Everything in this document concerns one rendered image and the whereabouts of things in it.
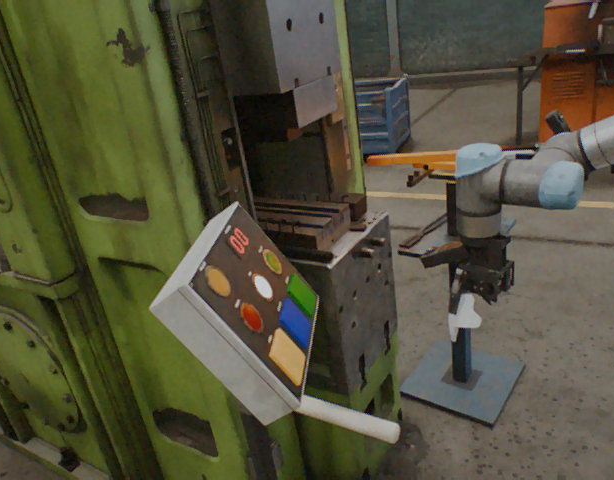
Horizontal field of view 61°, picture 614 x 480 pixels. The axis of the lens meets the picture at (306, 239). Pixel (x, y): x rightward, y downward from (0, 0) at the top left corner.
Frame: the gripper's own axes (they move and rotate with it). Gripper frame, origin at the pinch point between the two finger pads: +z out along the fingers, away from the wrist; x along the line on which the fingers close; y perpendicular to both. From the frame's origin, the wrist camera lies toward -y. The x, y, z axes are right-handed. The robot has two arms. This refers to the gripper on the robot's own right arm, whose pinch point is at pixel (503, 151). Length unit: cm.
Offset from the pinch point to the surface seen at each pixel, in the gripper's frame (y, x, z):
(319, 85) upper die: -24, -17, 41
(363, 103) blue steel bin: 53, 320, 201
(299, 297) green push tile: 9, -64, 25
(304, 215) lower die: 12, -20, 51
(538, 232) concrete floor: 116, 190, 24
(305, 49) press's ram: -33, -21, 40
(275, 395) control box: 12, -87, 16
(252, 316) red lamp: 1, -82, 22
